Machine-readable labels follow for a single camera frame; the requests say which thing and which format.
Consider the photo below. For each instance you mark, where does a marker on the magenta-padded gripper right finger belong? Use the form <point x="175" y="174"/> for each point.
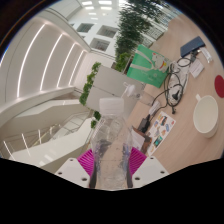
<point x="150" y="170"/>

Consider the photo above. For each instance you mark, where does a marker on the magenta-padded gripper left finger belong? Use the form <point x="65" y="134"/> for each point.
<point x="71" y="171"/>

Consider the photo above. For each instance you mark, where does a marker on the clear plastic water bottle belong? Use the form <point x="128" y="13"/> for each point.
<point x="110" y="150"/>

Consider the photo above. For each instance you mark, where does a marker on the colourful sticker sheet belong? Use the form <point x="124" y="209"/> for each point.
<point x="161" y="131"/>

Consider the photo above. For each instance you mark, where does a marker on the black power adapter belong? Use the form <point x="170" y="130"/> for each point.
<point x="144" y="123"/>

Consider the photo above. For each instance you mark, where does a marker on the low green potted plants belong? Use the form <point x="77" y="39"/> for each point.
<point x="96" y="118"/>
<point x="121" y="61"/>
<point x="88" y="83"/>

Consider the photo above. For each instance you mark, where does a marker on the white charger block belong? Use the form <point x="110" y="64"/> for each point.
<point x="155" y="107"/>

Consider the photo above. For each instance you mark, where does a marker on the white cup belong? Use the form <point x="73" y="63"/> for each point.
<point x="205" y="116"/>

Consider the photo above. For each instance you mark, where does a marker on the tall clear shaker bottle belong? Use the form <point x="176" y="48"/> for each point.
<point x="133" y="91"/>

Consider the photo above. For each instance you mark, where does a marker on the white cabinet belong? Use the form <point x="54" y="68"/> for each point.
<point x="110" y="83"/>

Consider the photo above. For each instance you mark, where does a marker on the green tote bag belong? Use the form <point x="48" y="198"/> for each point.
<point x="148" y="68"/>

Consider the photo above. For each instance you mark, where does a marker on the white paper card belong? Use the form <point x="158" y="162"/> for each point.
<point x="196" y="67"/>

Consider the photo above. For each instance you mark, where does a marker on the ceiling light strips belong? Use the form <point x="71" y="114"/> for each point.
<point x="50" y="60"/>

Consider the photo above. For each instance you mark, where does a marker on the clear plastic packet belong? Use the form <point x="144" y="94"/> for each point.
<point x="206" y="55"/>

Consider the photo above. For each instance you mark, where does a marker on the dark blue keyboard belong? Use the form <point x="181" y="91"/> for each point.
<point x="192" y="46"/>

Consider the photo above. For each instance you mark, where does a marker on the tall leafy green trees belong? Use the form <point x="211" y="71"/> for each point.
<point x="133" y="26"/>

